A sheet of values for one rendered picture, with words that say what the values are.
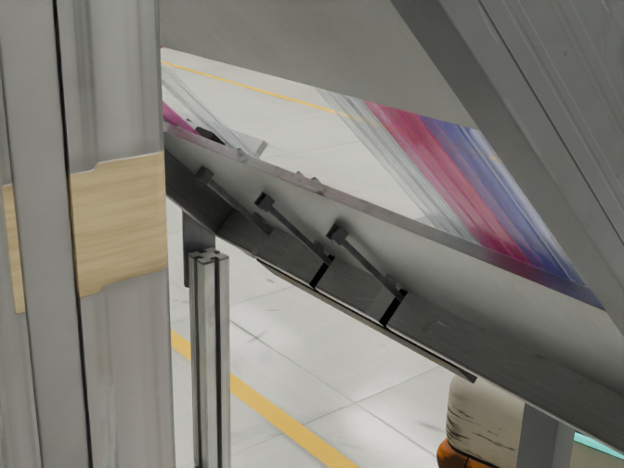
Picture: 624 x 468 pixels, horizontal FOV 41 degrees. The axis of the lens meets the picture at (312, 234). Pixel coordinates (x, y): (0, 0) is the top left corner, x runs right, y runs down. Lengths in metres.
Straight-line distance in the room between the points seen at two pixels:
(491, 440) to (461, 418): 0.07
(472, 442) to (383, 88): 1.27
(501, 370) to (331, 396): 1.29
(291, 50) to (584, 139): 0.20
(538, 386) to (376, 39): 0.44
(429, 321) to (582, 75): 0.56
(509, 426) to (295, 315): 0.97
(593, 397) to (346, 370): 1.45
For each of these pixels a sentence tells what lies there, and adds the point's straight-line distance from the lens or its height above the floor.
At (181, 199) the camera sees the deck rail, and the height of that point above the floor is 0.74.
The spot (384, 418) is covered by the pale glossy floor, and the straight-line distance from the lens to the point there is 1.95.
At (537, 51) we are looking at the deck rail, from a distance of 0.25.
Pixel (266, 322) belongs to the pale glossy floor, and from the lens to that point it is 2.34.
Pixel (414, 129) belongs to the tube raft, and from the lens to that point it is 0.46.
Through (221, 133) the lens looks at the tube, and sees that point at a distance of 0.78.
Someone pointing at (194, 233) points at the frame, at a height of 0.67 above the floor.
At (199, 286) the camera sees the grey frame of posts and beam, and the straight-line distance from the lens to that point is 1.10.
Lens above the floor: 1.06
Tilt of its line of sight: 21 degrees down
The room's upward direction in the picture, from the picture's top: 2 degrees clockwise
